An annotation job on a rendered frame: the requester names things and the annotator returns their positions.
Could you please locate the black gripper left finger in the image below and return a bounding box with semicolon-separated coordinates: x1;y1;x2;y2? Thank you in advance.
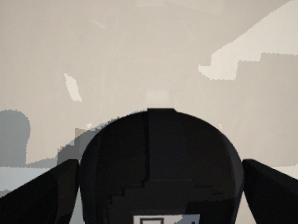
0;159;80;224

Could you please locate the dark grey controller unit with rocker switches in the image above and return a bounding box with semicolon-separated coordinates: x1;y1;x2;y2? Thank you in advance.
78;108;245;224

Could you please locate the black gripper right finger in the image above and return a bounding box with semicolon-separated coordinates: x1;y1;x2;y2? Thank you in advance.
242;159;298;224

